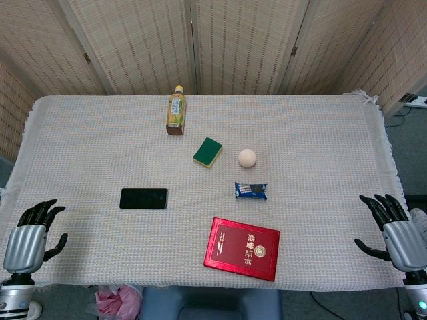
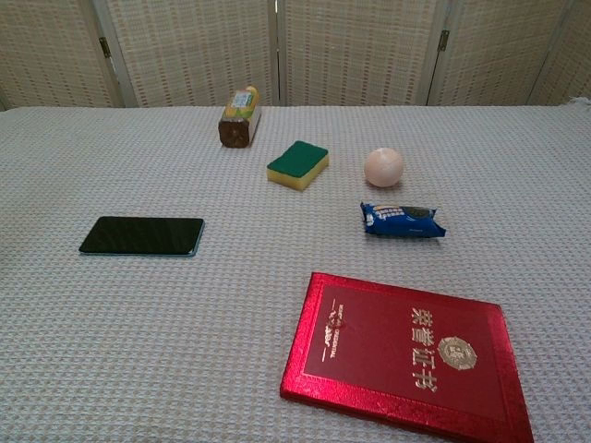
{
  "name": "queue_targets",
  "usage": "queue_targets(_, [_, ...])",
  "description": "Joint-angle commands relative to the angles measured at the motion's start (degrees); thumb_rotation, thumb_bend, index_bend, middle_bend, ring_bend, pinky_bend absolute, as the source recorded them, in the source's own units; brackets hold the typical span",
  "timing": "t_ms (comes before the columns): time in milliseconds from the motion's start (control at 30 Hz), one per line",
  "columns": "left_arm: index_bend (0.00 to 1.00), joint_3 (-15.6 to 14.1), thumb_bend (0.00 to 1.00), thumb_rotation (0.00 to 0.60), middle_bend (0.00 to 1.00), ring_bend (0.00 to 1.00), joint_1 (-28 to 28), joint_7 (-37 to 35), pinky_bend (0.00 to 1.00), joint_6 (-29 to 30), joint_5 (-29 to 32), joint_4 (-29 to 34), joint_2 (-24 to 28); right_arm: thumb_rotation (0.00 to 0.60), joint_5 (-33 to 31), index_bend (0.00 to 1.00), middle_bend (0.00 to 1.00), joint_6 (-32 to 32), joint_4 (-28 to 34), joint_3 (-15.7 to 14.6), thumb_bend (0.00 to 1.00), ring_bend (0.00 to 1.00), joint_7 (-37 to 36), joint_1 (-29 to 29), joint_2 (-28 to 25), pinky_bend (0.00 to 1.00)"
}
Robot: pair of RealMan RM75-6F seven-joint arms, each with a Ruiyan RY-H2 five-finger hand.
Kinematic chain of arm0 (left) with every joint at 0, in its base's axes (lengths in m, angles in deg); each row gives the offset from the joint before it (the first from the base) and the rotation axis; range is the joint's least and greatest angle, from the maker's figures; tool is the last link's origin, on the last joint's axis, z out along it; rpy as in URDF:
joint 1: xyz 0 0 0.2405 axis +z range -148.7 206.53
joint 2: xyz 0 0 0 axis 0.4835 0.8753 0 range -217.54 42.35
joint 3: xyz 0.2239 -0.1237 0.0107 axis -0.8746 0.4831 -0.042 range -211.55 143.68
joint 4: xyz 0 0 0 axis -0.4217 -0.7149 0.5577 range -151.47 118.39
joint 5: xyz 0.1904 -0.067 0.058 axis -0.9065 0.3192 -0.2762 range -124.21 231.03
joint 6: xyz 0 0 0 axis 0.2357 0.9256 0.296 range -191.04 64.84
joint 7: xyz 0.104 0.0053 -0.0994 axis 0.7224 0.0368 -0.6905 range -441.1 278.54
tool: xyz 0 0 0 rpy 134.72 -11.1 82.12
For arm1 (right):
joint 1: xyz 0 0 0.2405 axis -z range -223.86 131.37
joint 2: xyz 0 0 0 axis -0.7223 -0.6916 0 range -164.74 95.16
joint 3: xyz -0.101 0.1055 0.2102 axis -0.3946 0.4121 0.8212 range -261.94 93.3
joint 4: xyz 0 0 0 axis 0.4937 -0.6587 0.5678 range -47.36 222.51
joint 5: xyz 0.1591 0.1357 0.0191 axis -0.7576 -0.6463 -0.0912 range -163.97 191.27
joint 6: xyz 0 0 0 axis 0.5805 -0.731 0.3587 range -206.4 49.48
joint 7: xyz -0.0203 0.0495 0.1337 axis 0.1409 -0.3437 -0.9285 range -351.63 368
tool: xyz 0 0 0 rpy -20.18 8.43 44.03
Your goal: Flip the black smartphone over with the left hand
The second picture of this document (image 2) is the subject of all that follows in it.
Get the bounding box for teal smartphone with black screen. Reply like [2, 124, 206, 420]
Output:
[78, 216, 206, 257]

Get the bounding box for green and yellow sponge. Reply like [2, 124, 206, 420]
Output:
[266, 141, 331, 194]

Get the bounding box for peach coloured ball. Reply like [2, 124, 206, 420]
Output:
[363, 147, 405, 188]

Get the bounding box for blue snack packet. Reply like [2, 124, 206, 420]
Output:
[359, 200, 449, 239]

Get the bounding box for brown bottle with yellow label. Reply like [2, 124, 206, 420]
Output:
[217, 84, 262, 150]

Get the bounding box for white woven tablecloth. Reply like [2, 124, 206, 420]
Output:
[0, 95, 591, 443]

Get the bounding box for red certificate book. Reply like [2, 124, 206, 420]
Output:
[279, 271, 536, 443]

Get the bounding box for woven folding screen panel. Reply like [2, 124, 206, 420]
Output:
[426, 0, 572, 107]
[97, 0, 281, 109]
[527, 0, 591, 105]
[273, 0, 448, 108]
[0, 0, 125, 112]

